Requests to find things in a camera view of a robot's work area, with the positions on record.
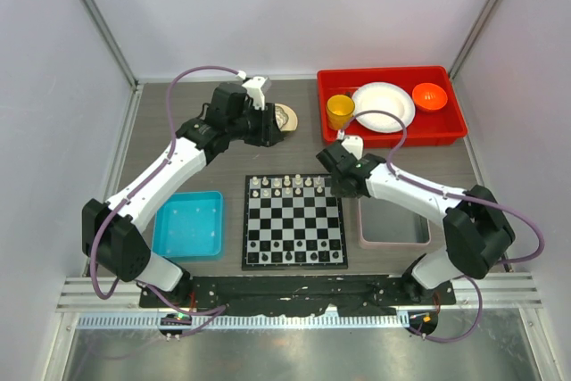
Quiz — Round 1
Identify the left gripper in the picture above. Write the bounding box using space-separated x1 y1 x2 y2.
227 100 283 148

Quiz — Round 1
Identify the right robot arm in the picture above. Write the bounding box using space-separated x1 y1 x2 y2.
316 141 515 305

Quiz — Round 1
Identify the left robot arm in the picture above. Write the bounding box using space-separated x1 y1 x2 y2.
81 77 298 309

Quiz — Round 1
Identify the black white chess board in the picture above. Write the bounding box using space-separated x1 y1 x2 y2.
242 173 348 271

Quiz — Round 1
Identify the patterned small bowl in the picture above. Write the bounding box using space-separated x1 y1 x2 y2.
275 104 289 129

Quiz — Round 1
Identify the beige saucer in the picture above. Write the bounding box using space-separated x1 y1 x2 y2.
275 104 299 133

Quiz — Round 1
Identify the silver metal tray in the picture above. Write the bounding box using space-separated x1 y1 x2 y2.
359 198 431 250

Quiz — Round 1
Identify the yellow plastic cup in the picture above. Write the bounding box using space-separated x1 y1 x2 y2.
326 95 355 130

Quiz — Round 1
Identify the white paper plate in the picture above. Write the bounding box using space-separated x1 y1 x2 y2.
352 82 416 134

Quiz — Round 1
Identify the red plastic bin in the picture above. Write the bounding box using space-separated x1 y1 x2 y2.
316 64 468 150

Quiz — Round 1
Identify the orange plastic bowl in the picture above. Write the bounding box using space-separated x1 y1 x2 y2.
411 82 448 112

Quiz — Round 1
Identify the blue plastic tray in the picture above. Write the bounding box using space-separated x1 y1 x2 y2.
152 191 224 262

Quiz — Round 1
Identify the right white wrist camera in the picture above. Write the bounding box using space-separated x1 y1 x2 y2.
336 130 364 160

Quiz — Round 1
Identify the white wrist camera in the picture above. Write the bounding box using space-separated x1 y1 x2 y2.
236 70 271 111
336 130 364 160

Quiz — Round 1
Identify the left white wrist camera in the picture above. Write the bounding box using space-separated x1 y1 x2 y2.
236 70 271 111

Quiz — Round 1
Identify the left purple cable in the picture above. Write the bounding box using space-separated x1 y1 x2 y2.
88 65 249 342

